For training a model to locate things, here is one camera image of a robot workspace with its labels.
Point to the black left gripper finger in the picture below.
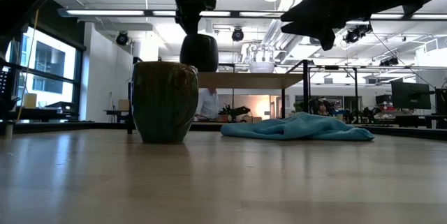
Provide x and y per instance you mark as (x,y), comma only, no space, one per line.
(190,23)

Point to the small black background robot arm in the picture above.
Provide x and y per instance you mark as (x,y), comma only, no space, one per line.
(234,110)

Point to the wooden shelf black metal legs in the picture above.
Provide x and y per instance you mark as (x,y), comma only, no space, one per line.
(244,80)

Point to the black ceiling spotlight cluster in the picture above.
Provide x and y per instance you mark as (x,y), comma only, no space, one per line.
(356,33)

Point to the person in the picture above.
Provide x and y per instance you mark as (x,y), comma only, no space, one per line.
(207,105)
(323,107)

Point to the long ceiling light bar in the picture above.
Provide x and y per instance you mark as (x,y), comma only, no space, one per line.
(104,13)

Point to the turquoise cloth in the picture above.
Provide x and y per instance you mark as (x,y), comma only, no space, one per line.
(297,128)

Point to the cardboard box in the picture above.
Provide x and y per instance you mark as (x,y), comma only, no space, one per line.
(124,105)

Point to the black computer monitor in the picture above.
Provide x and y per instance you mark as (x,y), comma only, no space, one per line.
(410,95)
(441,101)

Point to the small dark side table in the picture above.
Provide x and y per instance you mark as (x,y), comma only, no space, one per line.
(115,112)

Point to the long black desk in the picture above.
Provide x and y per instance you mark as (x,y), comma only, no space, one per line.
(412,119)

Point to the large black-framed window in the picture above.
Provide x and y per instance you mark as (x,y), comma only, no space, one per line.
(49,63)

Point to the black desktop device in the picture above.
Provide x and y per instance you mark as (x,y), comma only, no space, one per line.
(61,106)

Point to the pale yellow box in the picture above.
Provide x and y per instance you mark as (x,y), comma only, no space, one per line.
(30,100)

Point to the short white post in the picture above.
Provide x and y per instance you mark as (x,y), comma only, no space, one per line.
(8,130)

